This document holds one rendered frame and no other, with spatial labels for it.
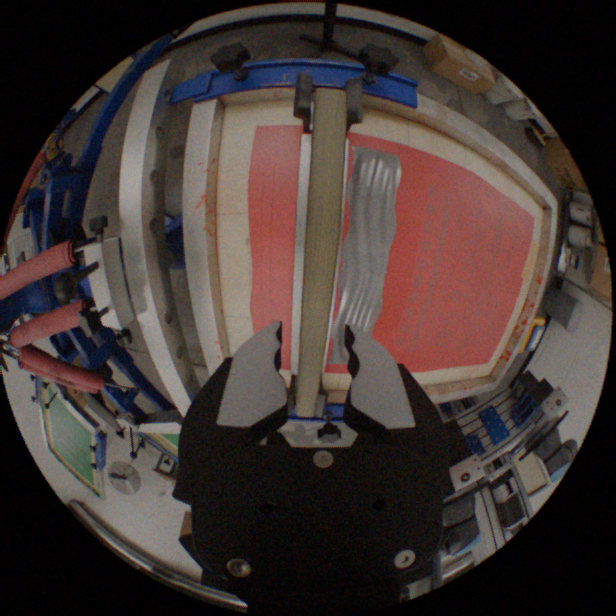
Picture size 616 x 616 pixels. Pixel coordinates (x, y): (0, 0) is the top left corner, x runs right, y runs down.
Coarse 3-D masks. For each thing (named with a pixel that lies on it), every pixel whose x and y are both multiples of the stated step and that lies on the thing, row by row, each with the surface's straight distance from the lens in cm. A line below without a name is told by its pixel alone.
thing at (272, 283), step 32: (256, 288) 31; (288, 288) 30; (384, 288) 32; (256, 320) 33; (288, 320) 32; (384, 320) 34; (288, 352) 36; (416, 352) 42; (448, 352) 48; (480, 352) 58
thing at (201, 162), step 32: (224, 96) 33; (256, 96) 33; (288, 96) 33; (192, 128) 33; (448, 128) 37; (480, 128) 42; (192, 160) 30; (512, 160) 48; (192, 192) 29; (544, 192) 60; (192, 224) 29; (544, 224) 65; (192, 256) 29; (544, 256) 63; (192, 288) 31; (224, 320) 35; (224, 352) 36; (512, 352) 66; (448, 384) 56; (480, 384) 64
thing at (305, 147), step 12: (300, 144) 26; (348, 144) 26; (300, 156) 25; (300, 168) 25; (300, 180) 24; (300, 192) 24; (300, 204) 24; (300, 216) 24; (300, 228) 24; (300, 240) 24; (300, 252) 24; (300, 264) 24; (336, 264) 25; (300, 276) 25; (336, 276) 25; (300, 288) 25; (336, 288) 26; (300, 300) 26; (300, 312) 27; (324, 360) 31
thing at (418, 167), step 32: (256, 128) 32; (288, 128) 31; (256, 160) 30; (288, 160) 29; (352, 160) 30; (416, 160) 34; (256, 192) 29; (288, 192) 28; (416, 192) 32; (480, 192) 42; (256, 224) 29; (288, 224) 28; (416, 224) 32; (512, 224) 51; (256, 256) 29; (288, 256) 28; (512, 256) 52; (512, 288) 56
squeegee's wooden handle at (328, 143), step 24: (336, 96) 21; (336, 120) 20; (312, 144) 19; (336, 144) 19; (312, 168) 18; (336, 168) 18; (312, 192) 18; (336, 192) 18; (312, 216) 17; (336, 216) 17; (312, 240) 17; (336, 240) 18; (312, 264) 18; (312, 288) 18; (312, 312) 19; (312, 336) 21; (312, 360) 23; (312, 384) 26; (312, 408) 30
